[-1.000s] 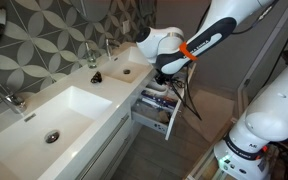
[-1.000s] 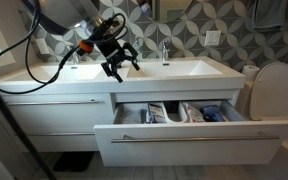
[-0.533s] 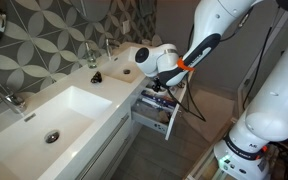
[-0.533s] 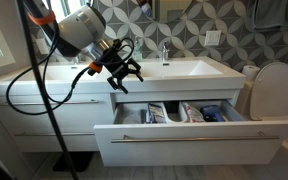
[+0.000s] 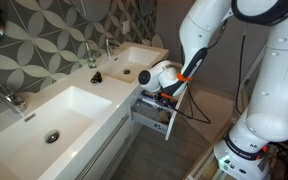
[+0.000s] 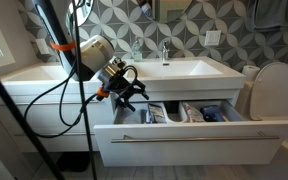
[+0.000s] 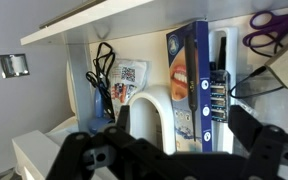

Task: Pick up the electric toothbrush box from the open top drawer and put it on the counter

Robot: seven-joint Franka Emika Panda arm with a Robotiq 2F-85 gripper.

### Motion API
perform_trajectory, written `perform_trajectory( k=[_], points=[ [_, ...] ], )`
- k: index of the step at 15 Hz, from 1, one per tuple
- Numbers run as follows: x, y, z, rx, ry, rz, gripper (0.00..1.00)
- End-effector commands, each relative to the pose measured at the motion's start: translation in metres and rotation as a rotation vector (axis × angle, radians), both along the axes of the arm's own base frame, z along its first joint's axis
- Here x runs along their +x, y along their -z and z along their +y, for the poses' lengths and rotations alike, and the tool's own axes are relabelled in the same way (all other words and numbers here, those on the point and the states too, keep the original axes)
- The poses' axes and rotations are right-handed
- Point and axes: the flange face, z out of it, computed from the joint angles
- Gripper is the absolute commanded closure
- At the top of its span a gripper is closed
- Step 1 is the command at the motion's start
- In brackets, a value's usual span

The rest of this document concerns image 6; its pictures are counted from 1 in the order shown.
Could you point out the white vanity cabinet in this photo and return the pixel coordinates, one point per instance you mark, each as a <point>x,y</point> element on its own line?
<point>44,116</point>

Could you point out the white rectangular sink basin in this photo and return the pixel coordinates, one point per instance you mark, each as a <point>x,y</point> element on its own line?
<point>37,73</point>
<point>177,70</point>

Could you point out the thin black stand pole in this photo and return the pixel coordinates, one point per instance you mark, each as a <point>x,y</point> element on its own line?
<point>83,100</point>

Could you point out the blue hair dryer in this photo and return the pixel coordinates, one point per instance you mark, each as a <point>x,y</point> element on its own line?
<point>212,114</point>

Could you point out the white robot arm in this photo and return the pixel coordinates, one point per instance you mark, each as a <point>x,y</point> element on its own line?
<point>95,53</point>

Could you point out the white toilet paper roll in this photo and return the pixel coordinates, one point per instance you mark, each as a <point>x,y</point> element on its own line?
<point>251,72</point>

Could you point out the round wall mirror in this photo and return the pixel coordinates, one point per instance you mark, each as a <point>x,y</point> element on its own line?
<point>84,11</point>
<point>170,10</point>

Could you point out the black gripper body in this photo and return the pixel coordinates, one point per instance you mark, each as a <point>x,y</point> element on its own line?
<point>124,83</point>

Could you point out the clear soap dispenser bottle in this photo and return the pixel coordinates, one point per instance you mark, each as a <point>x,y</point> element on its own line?
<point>137,51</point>

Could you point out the thick black tripod leg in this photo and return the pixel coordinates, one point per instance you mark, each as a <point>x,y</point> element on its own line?
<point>20,116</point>

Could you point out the white wall outlet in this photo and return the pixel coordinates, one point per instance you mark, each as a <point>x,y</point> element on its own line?
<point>42,46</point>

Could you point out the white red toothpaste tube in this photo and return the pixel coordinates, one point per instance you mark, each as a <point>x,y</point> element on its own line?
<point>193,113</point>

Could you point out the blue grey hanging towel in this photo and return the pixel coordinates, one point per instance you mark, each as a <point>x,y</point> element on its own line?
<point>274,15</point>

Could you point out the white open vanity drawer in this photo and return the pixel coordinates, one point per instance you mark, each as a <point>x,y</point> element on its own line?
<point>190,150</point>

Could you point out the chrome faucet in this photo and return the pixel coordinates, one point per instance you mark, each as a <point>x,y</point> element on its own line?
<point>165,51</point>

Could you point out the blue electric toothbrush box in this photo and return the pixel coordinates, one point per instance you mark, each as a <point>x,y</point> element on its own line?
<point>155,113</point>

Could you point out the black floor object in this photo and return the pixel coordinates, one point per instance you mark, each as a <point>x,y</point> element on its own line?
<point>73,161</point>

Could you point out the white wall switch plate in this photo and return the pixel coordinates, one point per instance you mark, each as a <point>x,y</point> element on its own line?
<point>212,38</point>

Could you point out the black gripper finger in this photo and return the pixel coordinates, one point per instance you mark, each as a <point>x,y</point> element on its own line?
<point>125,104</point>
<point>140,90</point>

